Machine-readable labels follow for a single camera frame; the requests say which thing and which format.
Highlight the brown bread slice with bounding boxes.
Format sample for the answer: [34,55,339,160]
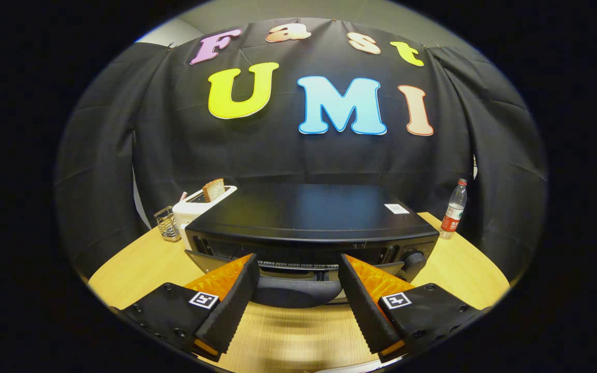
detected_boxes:
[203,178,225,203]

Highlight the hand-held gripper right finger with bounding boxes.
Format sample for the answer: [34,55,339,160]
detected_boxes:
[338,253,486,362]

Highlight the black backdrop cloth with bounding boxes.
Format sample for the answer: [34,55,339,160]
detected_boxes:
[54,18,548,284]

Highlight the black toaster oven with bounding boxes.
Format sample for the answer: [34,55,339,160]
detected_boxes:
[183,182,440,309]

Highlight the red label plastic water bottle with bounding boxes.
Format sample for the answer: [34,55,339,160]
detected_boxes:
[439,178,468,240]

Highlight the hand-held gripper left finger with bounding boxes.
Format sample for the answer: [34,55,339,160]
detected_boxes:
[117,253,260,362]

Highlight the white pop-up toaster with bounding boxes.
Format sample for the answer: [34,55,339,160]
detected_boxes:
[172,185,238,245]

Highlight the wire mesh holder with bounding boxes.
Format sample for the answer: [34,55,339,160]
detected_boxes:
[153,206,182,243]

